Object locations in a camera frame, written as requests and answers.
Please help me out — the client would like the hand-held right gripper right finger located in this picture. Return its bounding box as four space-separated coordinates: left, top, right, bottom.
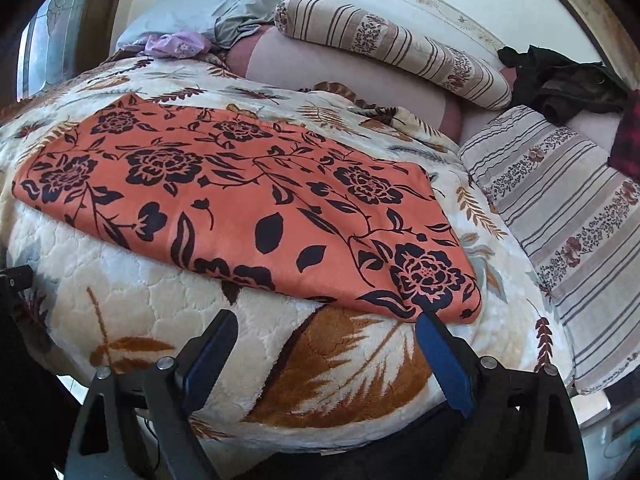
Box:
416 312 587 480

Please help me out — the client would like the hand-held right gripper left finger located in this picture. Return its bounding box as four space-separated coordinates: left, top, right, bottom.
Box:
65 309 239 480

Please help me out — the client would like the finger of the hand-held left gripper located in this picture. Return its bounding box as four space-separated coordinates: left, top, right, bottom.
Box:
0 266 34 294

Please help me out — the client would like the orange floral garment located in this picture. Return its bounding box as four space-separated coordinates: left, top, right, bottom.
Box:
11 94 484 324

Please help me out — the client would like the cream leaf-print blanket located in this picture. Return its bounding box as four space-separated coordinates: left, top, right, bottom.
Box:
0 55 576 453

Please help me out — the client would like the striped floral cushion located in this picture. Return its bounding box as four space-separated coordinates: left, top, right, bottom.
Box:
459 105 640 395

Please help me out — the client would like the patterned glass window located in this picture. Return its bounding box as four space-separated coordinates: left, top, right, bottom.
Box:
20 0 101 102

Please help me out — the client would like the dark red plaid cloth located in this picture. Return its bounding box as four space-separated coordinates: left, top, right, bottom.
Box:
607 89 640 181

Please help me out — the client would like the purple patterned cloth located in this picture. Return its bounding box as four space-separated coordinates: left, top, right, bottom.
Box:
144 30 214 60

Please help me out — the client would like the black clothing pile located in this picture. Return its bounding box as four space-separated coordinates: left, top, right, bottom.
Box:
497 45 632 125

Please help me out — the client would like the grey-blue pillow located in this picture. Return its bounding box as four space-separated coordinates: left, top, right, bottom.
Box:
115 0 293 52

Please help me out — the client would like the pink padded backrest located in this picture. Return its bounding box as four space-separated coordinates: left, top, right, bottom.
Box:
227 25 626 153

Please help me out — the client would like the striped floral bolster pillow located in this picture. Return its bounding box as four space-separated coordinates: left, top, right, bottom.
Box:
275 0 514 112

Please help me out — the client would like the brown wooden frame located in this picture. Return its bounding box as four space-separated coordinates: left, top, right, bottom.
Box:
520 0 640 92

